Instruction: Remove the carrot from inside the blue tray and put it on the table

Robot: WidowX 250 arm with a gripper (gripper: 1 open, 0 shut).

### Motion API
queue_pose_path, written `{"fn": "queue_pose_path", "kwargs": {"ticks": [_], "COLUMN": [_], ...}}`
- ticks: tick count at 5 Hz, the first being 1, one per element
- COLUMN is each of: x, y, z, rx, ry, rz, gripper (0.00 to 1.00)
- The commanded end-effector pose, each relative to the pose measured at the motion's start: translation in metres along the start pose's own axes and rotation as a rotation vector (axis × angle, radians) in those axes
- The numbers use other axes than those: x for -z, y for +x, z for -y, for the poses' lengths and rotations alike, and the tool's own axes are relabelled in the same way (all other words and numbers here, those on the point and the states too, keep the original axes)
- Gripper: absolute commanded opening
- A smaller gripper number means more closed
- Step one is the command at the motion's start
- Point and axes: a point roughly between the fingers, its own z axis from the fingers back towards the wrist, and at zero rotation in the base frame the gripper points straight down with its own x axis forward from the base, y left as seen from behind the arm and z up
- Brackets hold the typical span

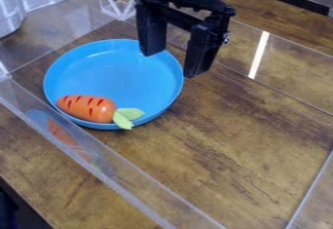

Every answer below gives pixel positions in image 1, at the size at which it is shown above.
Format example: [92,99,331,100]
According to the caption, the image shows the orange toy carrot green leaves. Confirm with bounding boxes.
[56,95,144,130]

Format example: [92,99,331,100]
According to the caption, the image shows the clear acrylic barrier wall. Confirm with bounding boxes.
[0,0,333,229]

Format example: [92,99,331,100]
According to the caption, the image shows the blue round plastic tray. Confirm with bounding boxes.
[42,39,183,126]

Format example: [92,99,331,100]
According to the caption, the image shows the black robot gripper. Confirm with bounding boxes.
[135,0,235,78]

